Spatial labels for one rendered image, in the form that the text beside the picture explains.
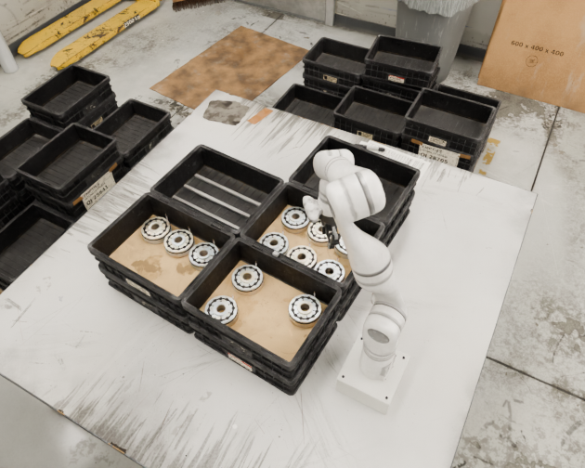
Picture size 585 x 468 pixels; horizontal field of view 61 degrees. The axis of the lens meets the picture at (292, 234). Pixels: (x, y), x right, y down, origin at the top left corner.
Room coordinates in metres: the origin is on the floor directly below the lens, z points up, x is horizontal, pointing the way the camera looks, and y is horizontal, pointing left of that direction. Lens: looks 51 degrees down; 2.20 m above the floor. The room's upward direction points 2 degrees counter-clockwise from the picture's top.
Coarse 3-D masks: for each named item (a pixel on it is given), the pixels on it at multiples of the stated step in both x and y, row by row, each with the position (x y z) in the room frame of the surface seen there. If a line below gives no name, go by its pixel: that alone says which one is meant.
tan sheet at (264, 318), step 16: (224, 288) 0.88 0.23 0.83; (272, 288) 0.88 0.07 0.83; (288, 288) 0.88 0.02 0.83; (240, 304) 0.82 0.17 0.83; (256, 304) 0.82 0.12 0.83; (272, 304) 0.82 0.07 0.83; (288, 304) 0.82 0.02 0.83; (320, 304) 0.81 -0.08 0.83; (240, 320) 0.76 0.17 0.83; (256, 320) 0.76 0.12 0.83; (272, 320) 0.76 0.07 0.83; (288, 320) 0.76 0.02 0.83; (256, 336) 0.71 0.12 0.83; (272, 336) 0.70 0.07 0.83; (288, 336) 0.70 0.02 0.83; (304, 336) 0.70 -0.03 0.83; (288, 352) 0.65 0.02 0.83
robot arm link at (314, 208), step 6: (306, 198) 0.96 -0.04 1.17; (312, 198) 0.96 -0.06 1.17; (318, 198) 0.94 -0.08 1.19; (306, 204) 0.94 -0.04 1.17; (312, 204) 0.94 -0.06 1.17; (318, 204) 0.93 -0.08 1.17; (324, 204) 0.92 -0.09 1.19; (306, 210) 0.92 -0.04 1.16; (312, 210) 0.92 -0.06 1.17; (318, 210) 0.92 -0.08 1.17; (324, 210) 0.91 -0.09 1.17; (330, 210) 0.91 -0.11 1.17; (312, 216) 0.89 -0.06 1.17; (318, 216) 0.91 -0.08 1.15; (330, 216) 0.91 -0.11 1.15; (312, 222) 0.89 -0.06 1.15
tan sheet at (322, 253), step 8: (280, 216) 1.19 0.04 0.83; (272, 224) 1.15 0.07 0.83; (280, 224) 1.15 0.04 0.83; (264, 232) 1.11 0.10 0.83; (280, 232) 1.11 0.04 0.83; (288, 232) 1.11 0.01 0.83; (304, 232) 1.11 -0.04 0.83; (288, 240) 1.07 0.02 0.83; (296, 240) 1.07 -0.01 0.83; (304, 240) 1.07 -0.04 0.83; (312, 248) 1.04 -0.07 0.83; (320, 248) 1.04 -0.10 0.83; (320, 256) 1.00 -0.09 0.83; (328, 256) 1.00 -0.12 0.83; (336, 256) 1.00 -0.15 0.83; (344, 264) 0.97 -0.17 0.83
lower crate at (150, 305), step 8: (104, 272) 0.97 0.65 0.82; (112, 280) 0.97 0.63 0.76; (120, 280) 0.93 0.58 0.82; (120, 288) 0.97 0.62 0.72; (128, 288) 0.91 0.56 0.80; (128, 296) 0.93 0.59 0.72; (136, 296) 0.91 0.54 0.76; (144, 296) 0.87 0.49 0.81; (144, 304) 0.89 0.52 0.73; (152, 304) 0.87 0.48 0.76; (160, 312) 0.86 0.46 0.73; (168, 312) 0.81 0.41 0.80; (168, 320) 0.83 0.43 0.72; (176, 320) 0.81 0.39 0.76; (184, 320) 0.78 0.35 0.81; (184, 328) 0.80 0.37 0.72
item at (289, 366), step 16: (240, 240) 1.00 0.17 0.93; (224, 256) 0.94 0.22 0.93; (272, 256) 0.93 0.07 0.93; (208, 272) 0.88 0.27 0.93; (304, 272) 0.87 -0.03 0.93; (192, 288) 0.82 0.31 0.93; (336, 288) 0.81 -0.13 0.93; (336, 304) 0.77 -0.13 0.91; (208, 320) 0.71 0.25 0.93; (320, 320) 0.70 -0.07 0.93; (240, 336) 0.66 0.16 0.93; (272, 352) 0.60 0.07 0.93; (304, 352) 0.61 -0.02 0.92; (288, 368) 0.56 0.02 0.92
